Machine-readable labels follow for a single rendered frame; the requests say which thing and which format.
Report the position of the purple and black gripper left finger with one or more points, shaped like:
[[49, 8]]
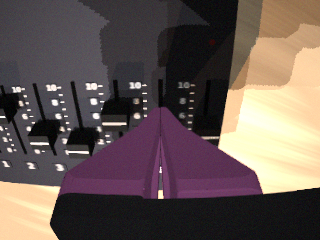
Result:
[[128, 166]]

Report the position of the black lighting desk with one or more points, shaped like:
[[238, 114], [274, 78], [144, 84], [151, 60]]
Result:
[[65, 62]]

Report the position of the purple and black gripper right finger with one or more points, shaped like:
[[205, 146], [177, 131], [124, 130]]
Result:
[[192, 167]]

